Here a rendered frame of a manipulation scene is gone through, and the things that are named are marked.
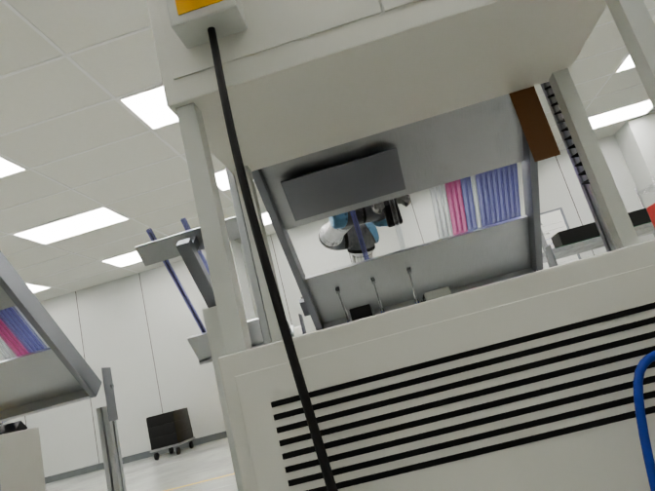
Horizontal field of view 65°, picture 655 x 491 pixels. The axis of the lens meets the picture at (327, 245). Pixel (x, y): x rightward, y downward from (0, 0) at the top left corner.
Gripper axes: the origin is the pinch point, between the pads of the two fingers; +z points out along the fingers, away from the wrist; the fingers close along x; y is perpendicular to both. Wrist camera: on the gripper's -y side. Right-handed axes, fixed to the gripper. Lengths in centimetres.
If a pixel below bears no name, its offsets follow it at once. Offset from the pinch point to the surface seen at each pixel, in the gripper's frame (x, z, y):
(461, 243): 16.5, -2.4, -16.2
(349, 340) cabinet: -14, 79, 9
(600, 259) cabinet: 19, 78, 11
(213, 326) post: -60, 2, -19
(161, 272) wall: -371, -680, -205
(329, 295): -24.9, -3.9, -21.9
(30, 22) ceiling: -170, -202, 114
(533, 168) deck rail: 36.9, 6.7, 2.4
